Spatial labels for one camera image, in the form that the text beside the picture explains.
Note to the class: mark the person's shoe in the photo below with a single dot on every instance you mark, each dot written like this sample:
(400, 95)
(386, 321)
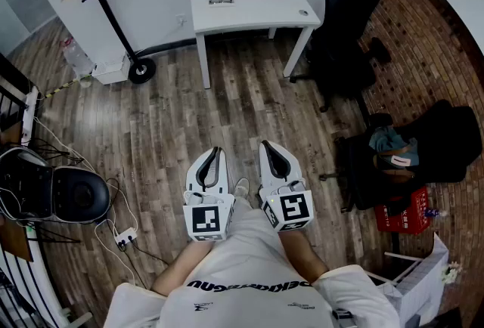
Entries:
(241, 187)

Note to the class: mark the white flowers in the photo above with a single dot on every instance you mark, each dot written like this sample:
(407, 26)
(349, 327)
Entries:
(452, 273)

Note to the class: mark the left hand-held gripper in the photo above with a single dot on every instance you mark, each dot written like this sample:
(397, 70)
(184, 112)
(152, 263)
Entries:
(206, 218)

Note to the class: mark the person's white t-shirt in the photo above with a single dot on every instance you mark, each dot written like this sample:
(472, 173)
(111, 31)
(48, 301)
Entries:
(249, 266)

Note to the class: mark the black office chair with clothes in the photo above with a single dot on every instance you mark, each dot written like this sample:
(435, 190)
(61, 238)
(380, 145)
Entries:
(446, 145)

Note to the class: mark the person's right forearm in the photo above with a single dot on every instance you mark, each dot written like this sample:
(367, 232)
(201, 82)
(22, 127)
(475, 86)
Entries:
(302, 258)

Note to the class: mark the black coat rack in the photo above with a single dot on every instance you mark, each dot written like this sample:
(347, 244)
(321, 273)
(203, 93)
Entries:
(113, 20)

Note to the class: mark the yellow black striped tape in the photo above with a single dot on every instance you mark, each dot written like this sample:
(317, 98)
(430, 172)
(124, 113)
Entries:
(62, 88)

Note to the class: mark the black padded chair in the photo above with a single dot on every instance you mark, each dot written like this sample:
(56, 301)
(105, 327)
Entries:
(75, 194)

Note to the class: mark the white tiled box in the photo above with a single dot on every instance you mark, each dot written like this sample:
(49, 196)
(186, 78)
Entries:
(419, 285)

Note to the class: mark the white perforated plastic box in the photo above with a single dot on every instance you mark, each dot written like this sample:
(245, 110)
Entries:
(111, 71)

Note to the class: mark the black-framed eyeglasses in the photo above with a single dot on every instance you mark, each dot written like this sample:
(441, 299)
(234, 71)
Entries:
(220, 0)

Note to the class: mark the person's left forearm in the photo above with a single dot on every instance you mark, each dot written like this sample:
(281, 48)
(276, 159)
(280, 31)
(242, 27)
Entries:
(181, 268)

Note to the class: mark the long white power strip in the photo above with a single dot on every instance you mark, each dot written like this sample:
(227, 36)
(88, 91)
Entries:
(29, 115)

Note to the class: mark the blue and brown bag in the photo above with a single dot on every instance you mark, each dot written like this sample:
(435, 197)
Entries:
(393, 152)

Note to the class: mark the large clear water bottle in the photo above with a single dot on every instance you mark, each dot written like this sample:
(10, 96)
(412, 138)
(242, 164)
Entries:
(77, 60)

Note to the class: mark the red box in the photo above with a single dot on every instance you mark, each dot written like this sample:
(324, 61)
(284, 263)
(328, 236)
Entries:
(402, 218)

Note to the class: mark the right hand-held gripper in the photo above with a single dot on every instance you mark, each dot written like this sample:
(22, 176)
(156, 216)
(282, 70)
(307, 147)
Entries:
(293, 209)

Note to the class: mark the small white power strip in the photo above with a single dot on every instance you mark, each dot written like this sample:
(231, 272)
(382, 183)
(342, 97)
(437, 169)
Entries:
(126, 236)

